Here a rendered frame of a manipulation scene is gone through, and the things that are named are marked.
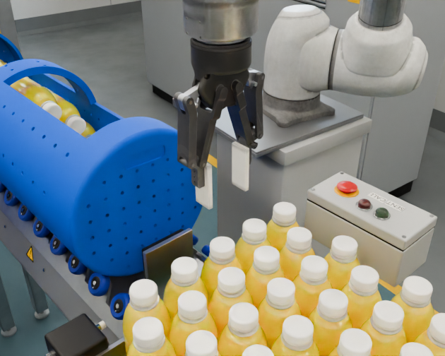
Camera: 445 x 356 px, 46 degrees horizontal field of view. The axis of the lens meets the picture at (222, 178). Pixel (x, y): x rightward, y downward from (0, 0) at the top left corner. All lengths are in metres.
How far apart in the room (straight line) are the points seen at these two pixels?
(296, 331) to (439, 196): 2.51
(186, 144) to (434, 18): 2.08
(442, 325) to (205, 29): 0.47
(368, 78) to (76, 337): 0.88
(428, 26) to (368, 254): 1.81
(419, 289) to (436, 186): 2.46
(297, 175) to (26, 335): 1.35
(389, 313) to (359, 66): 0.71
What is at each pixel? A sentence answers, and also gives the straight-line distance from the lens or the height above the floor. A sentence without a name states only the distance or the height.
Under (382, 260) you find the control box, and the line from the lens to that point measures 0.91.
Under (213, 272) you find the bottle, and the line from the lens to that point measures 0.82.
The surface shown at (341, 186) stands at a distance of 0.95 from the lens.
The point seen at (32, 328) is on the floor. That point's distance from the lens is 2.30.
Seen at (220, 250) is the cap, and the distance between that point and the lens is 0.80.
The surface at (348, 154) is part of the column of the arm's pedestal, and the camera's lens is 1.49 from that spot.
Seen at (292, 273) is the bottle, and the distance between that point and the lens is 0.85.
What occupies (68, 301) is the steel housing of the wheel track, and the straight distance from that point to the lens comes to 1.09.
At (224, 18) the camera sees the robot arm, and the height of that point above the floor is 1.46.
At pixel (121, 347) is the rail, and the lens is 0.85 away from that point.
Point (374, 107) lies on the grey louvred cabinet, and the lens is 2.48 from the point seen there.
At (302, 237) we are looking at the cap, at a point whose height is 1.10.
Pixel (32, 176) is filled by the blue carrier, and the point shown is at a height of 1.14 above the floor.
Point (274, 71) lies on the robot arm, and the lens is 1.36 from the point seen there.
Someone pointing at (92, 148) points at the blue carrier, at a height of 1.22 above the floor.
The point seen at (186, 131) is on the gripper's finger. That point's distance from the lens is 0.65.
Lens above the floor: 1.61
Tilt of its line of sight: 32 degrees down
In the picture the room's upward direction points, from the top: straight up
